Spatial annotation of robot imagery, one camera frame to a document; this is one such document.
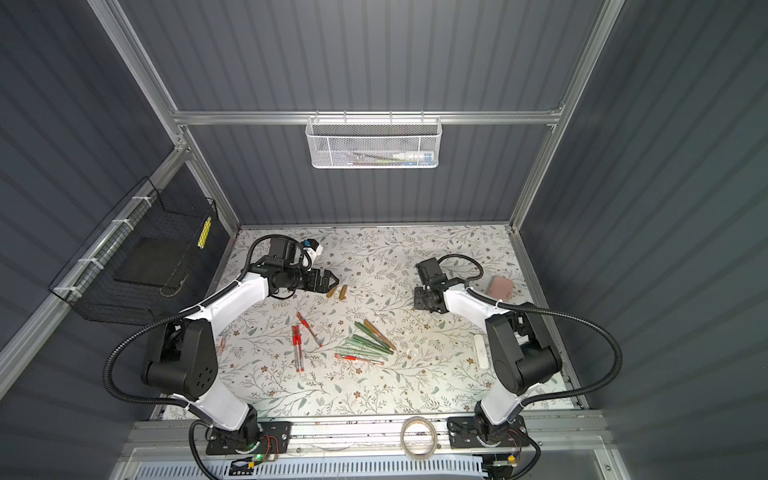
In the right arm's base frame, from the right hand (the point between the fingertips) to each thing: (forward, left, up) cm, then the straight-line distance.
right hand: (428, 298), depth 94 cm
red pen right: (-14, +39, -4) cm, 42 cm away
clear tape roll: (-39, +1, -7) cm, 40 cm away
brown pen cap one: (+5, +28, -5) cm, 29 cm away
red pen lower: (-18, +22, -4) cm, 29 cm away
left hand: (+2, +31, +8) cm, 32 cm away
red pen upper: (-7, +39, -4) cm, 40 cm away
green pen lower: (-17, +21, -4) cm, 28 cm away
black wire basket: (-2, +73, +23) cm, 76 cm away
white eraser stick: (-17, -14, -1) cm, 22 cm away
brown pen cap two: (-5, +28, +12) cm, 31 cm away
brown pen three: (-9, +18, -3) cm, 20 cm away
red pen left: (-13, +41, -4) cm, 43 cm away
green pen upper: (-11, +17, -5) cm, 21 cm away
